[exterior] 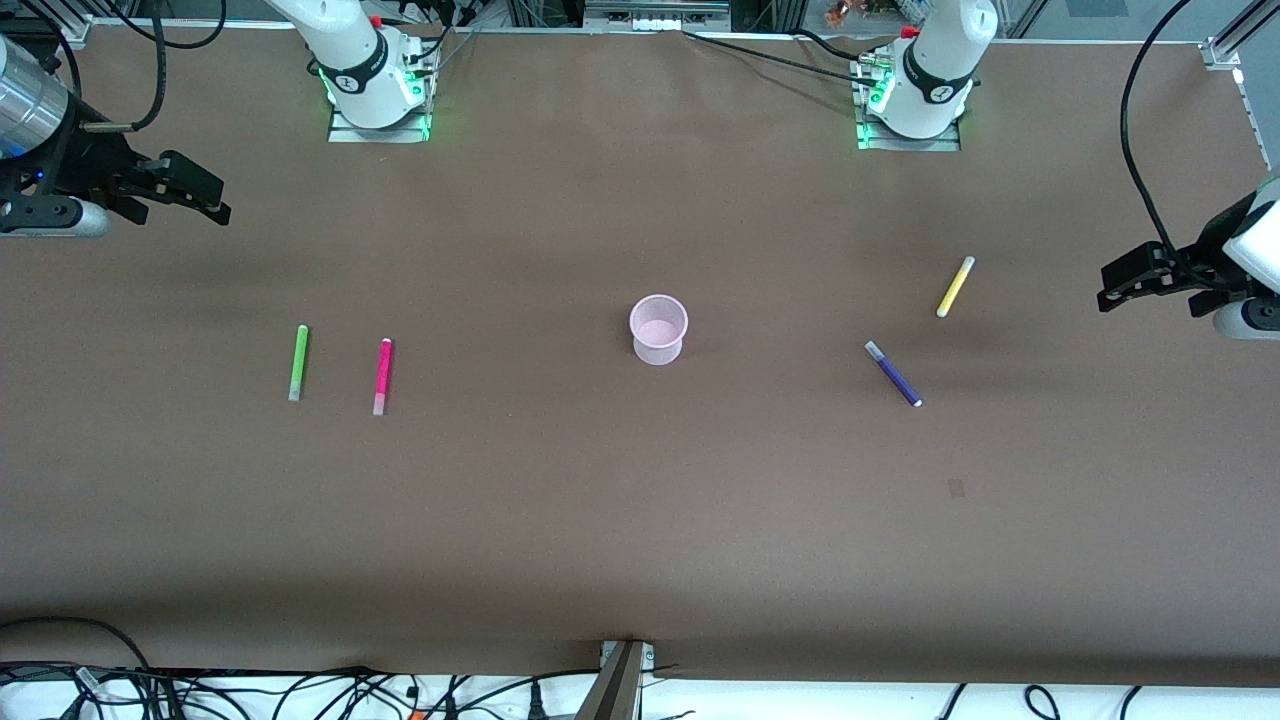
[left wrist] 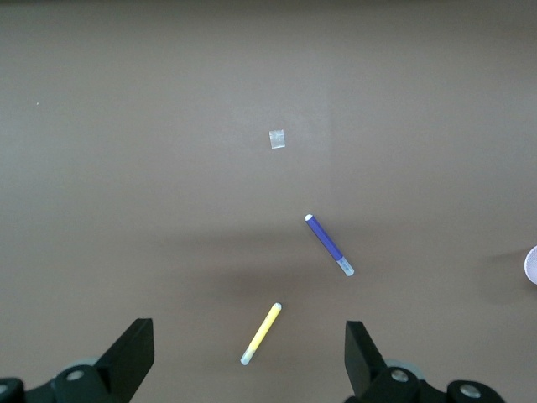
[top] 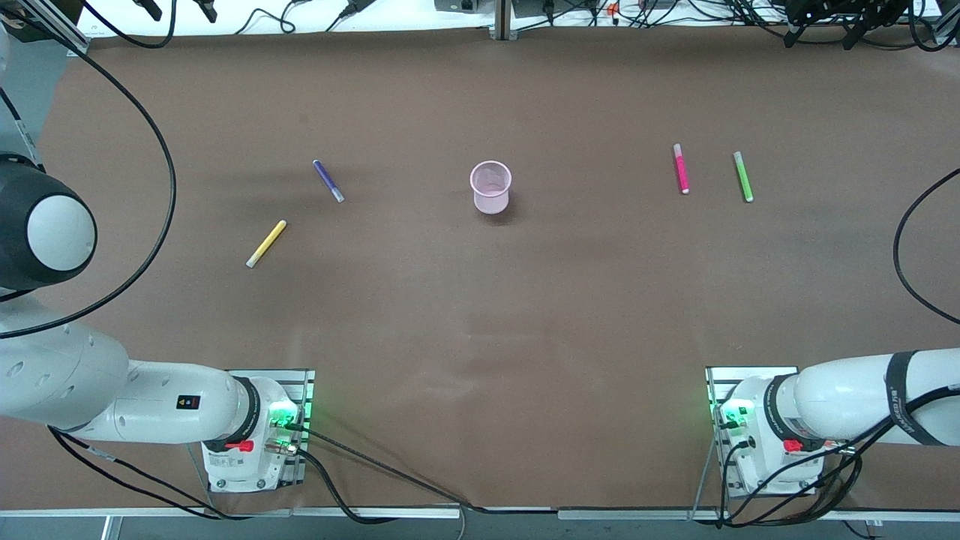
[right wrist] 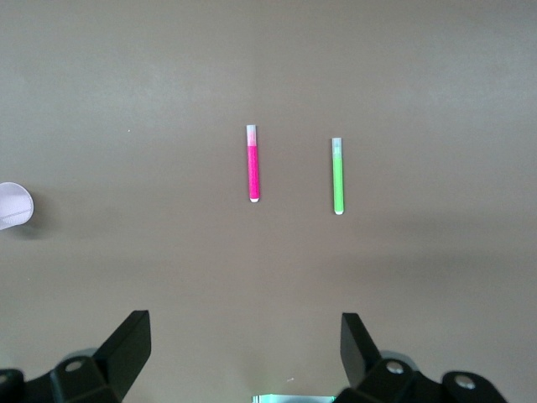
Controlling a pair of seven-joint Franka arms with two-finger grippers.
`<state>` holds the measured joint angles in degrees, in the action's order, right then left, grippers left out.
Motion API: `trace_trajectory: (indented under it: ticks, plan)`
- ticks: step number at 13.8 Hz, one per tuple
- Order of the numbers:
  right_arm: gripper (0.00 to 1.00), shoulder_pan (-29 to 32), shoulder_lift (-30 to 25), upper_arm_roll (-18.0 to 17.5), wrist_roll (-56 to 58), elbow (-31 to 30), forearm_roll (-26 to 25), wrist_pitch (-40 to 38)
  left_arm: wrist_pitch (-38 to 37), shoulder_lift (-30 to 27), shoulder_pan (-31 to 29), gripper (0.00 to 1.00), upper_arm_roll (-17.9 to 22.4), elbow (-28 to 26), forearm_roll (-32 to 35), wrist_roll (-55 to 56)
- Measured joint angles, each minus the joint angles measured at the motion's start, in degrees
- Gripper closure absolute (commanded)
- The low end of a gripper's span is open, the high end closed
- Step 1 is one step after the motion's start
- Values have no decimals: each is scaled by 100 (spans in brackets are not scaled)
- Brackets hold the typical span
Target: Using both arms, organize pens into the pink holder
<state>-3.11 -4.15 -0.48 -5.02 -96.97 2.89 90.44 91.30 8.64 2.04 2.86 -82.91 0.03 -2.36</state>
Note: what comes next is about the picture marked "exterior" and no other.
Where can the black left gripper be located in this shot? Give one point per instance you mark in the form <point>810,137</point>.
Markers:
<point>1190,274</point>

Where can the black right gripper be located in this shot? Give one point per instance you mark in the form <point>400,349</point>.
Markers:
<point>82,162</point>

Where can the purple pen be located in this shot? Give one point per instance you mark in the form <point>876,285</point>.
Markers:
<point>893,374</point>

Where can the pink pen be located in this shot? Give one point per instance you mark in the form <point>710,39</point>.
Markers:
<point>382,375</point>

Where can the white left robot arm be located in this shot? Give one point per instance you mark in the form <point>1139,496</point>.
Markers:
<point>935,70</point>

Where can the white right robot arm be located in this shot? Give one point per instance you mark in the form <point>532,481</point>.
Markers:
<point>365,70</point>

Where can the pink plastic holder cup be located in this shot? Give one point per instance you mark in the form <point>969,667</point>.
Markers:
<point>658,330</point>

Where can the yellow pen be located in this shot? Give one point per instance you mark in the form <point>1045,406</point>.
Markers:
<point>955,287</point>

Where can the green pen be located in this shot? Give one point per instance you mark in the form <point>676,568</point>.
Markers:
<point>298,362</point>

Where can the silver device behind table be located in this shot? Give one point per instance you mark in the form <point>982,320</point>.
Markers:
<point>655,14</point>

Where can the aluminium frame corner bracket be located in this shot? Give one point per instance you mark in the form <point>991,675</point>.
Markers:
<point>1220,54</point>
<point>76,30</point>

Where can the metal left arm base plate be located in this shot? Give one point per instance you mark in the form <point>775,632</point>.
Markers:
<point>905,143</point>

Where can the metal table edge bracket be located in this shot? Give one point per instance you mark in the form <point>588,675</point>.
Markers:
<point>620,680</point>

